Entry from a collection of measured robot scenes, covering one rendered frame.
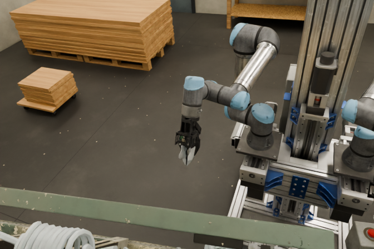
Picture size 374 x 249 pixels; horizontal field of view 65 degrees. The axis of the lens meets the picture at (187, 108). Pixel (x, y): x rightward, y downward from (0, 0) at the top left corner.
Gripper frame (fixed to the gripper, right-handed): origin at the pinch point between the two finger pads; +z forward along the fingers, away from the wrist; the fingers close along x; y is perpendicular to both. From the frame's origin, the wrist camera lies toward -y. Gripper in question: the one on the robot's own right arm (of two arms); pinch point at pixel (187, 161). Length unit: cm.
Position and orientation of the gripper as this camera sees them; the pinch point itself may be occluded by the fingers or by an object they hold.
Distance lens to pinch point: 123.3
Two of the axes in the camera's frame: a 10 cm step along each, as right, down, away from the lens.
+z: -1.0, 9.7, 2.1
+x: 9.3, 1.7, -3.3
